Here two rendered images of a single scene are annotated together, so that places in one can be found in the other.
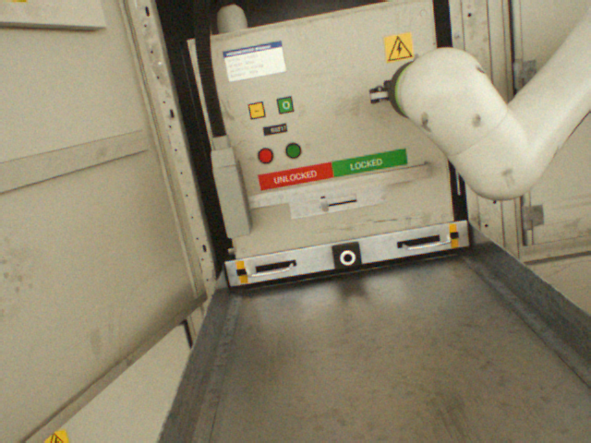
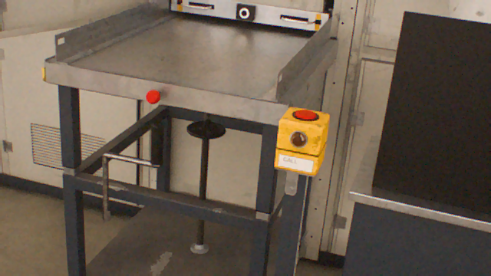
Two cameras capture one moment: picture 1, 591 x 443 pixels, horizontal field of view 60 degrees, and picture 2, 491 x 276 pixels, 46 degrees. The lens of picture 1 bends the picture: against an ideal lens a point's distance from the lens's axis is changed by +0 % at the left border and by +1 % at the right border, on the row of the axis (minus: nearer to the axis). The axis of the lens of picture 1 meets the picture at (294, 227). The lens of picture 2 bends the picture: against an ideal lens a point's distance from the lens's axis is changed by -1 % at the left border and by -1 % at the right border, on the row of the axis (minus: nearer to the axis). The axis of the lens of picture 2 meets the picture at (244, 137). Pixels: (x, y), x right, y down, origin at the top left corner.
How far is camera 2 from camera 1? 98 cm
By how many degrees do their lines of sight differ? 15
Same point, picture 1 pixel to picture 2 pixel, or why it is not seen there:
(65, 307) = not seen: outside the picture
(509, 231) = (357, 32)
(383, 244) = (271, 12)
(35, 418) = (34, 22)
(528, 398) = (247, 75)
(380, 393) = (189, 59)
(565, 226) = (392, 40)
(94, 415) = not seen: hidden behind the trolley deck
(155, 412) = not seen: hidden behind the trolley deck
